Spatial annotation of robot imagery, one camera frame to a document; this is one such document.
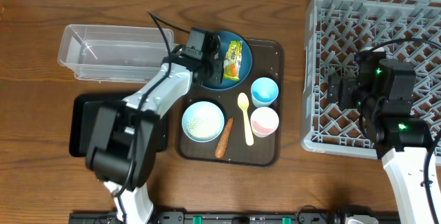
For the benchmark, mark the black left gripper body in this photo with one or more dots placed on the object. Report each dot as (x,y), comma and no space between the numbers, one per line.
(211,72)

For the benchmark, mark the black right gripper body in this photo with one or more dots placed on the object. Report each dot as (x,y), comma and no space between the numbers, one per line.
(349,91)

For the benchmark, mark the green yellow snack wrapper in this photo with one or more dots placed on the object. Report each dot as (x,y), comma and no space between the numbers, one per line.
(232,61)

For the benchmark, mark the light blue plastic cup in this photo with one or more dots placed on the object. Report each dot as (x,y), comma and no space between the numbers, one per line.
(264,92)

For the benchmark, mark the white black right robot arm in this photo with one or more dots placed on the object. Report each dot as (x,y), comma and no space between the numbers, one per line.
(382,94)

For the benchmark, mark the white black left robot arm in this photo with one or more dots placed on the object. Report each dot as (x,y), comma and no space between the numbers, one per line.
(125,176)

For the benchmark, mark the grey dishwasher rack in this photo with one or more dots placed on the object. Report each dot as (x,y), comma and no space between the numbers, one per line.
(334,31)

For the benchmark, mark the dark blue plate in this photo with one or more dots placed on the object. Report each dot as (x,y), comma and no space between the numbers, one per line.
(246,63)

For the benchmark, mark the yellow plastic spoon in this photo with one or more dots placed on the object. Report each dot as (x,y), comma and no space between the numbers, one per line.
(243,104)

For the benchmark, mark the dark brown serving tray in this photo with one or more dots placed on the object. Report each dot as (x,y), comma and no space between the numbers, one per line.
(268,61)

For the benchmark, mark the light blue rice bowl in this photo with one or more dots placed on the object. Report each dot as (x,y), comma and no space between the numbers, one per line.
(202,121)

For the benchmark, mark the pink white plastic cup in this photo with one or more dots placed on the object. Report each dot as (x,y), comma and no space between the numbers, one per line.
(264,121)

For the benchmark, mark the orange carrot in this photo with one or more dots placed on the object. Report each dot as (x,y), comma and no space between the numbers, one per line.
(223,141)

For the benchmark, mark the clear plastic bin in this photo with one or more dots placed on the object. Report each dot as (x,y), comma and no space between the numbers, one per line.
(114,53)

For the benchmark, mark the black plastic bin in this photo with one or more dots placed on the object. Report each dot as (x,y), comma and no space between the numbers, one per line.
(85,109)

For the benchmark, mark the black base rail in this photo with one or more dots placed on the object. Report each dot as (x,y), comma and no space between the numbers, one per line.
(307,214)

